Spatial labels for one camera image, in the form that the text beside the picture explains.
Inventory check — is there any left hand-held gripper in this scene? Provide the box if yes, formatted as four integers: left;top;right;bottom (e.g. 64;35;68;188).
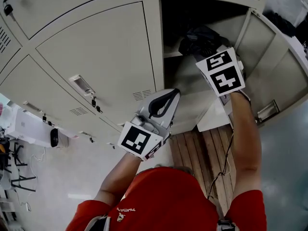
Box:
117;88;181;162

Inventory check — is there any grey metal locker cabinet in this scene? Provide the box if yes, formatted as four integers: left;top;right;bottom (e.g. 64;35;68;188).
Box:
0;0;271;151

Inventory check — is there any thin black cable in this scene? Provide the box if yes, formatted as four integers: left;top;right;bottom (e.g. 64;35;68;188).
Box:
206;131;236;199

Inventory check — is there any thin white cable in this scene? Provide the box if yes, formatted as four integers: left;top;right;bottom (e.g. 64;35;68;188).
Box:
14;146;47;212

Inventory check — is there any grey open locker door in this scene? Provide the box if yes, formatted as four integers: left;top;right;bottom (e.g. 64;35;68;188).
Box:
231;7;308;128

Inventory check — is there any black bag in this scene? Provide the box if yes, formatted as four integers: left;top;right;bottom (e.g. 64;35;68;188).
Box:
270;11;297;38

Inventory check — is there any grey harness strap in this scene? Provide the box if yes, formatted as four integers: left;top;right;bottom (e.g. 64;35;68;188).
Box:
83;215;113;231
215;201;239;231

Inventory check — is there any white appliance box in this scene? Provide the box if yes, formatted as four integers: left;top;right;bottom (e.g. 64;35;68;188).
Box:
4;103;70;149

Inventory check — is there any black cylinder device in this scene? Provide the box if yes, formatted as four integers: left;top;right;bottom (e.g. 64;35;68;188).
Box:
50;128;60;148

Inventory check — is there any person's left forearm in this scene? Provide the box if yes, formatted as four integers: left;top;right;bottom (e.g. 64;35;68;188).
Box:
93;152;143;208

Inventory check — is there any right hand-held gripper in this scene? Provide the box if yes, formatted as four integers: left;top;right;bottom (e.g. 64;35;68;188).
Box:
192;43;246;105

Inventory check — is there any red shirt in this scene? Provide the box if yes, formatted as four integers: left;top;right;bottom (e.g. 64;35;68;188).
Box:
66;166;268;231

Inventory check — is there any black metal stand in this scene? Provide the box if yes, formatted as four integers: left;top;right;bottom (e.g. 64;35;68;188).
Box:
0;138;37;193

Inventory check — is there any person's right forearm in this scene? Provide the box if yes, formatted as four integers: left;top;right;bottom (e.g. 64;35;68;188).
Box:
228;90;262;198

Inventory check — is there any wooden plank platform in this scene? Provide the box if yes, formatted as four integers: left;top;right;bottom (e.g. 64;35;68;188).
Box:
168;125;238;216

